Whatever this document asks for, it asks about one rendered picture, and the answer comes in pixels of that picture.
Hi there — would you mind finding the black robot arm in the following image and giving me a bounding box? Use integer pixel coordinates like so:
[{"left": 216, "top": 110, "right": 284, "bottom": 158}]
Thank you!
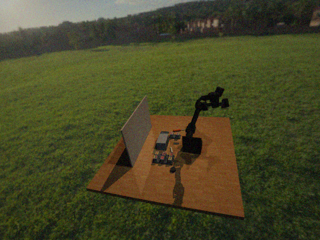
[{"left": 185, "top": 87, "right": 225, "bottom": 137}]

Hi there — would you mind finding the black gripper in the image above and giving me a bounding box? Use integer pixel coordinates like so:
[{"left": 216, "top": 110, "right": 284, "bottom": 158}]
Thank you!
[{"left": 201, "top": 98, "right": 229, "bottom": 111}]

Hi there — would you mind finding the grey flat panel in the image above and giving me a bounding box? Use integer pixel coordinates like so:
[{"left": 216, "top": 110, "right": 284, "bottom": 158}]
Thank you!
[{"left": 120, "top": 95, "right": 152, "bottom": 168}]

